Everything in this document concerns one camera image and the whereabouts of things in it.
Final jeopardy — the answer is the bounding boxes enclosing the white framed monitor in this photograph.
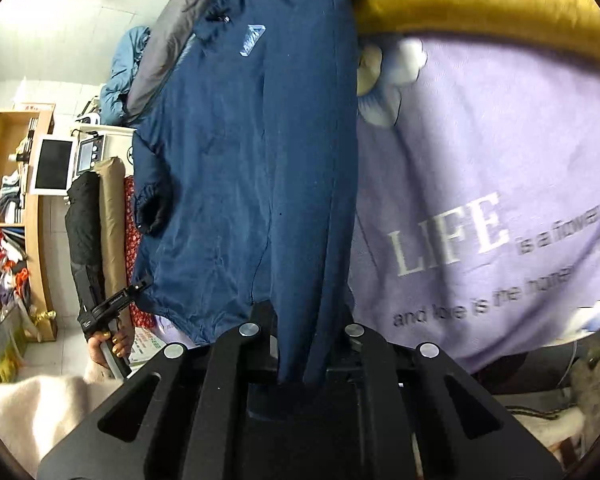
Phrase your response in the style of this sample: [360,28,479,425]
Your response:
[29,136,76,196]

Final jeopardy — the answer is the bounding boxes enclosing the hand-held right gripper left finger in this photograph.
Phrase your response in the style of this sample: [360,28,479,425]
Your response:
[37,302,281,480]

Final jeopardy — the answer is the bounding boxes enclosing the person's left hand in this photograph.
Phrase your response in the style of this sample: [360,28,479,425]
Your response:
[87,326,134,367]

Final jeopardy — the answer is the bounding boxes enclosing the green printed carton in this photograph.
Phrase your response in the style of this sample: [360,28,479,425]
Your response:
[129,327,167,367]

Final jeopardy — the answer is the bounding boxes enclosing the golden yellow cloth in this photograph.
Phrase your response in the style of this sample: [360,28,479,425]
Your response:
[352,0,600,98]

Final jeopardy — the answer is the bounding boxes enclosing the brown fuzzy cloth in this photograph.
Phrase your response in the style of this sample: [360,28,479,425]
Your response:
[570,325,600,436]

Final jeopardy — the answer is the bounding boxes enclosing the purple flower printed bed sheet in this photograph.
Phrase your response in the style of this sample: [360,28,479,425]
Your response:
[150,35,600,376]

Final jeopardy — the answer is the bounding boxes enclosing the teal blue padded jacket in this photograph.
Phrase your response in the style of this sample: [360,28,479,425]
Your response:
[99,25,153,126]

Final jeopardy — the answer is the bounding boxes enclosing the navy blue sweatpants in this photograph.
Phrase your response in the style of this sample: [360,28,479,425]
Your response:
[127,0,361,386]

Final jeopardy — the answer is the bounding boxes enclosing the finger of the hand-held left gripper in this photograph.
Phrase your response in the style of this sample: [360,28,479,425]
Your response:
[129,274,154,303]

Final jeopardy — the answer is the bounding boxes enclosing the white appliance with screen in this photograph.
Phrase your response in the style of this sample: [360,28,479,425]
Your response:
[71,124,137,177]

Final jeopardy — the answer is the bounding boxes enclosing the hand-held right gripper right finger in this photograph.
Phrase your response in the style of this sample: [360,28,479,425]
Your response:
[330,310,563,480]

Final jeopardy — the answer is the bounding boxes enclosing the tan rolled cloth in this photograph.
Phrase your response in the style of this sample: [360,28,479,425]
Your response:
[95,156,131,331]

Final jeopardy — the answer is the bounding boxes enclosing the pile of folded clothes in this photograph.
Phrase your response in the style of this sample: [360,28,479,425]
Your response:
[0,170,31,311]

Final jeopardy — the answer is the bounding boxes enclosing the red floral cloth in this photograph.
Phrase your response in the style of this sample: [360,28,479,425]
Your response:
[124,175,153,331]

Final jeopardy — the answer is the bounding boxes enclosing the grey jacket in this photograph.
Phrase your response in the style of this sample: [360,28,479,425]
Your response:
[125,0,256,126]

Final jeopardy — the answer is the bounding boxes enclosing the black quilted cloth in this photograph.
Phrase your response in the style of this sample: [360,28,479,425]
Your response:
[64,171,106,333]

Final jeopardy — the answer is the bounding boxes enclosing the wooden shelf unit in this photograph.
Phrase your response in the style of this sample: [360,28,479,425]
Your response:
[0,107,58,343]

